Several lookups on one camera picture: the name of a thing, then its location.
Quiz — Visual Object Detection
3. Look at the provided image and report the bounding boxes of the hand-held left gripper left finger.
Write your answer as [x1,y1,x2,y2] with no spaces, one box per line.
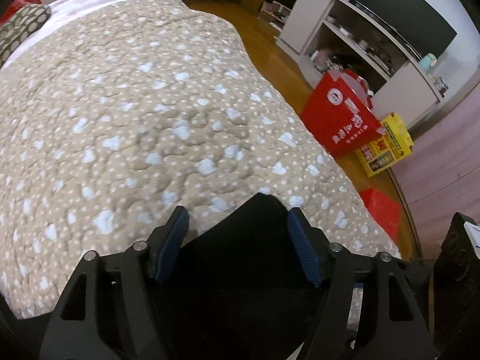
[39,206,190,360]

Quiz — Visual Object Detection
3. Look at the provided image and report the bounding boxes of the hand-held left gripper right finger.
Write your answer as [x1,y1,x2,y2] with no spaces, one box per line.
[288,206,438,360]

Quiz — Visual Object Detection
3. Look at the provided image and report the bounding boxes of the black pants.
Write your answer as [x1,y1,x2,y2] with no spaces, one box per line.
[150,192,334,360]

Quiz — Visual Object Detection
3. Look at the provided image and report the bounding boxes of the flat red packet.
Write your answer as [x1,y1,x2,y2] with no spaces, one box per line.
[359,187,402,241]

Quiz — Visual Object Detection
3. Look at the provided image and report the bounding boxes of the beige dotted blanket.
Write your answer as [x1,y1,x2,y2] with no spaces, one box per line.
[0,0,403,320]

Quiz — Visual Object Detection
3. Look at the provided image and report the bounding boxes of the yellow cardboard box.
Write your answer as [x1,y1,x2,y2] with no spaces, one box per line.
[354,112,414,178]

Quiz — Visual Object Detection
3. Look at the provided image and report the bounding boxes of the red paper bag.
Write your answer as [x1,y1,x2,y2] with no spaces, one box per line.
[300,68,387,158]

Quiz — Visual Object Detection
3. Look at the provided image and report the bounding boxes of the teal cup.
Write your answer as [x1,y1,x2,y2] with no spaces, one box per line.
[419,53,438,72]

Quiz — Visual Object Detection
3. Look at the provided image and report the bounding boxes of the white shelf cabinet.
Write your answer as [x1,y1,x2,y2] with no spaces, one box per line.
[277,0,448,132]

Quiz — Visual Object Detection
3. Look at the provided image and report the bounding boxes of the black television screen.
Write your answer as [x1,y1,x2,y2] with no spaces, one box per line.
[354,0,458,61]

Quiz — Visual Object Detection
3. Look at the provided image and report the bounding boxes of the grey polka dot pillow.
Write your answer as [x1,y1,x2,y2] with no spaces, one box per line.
[0,4,52,67]

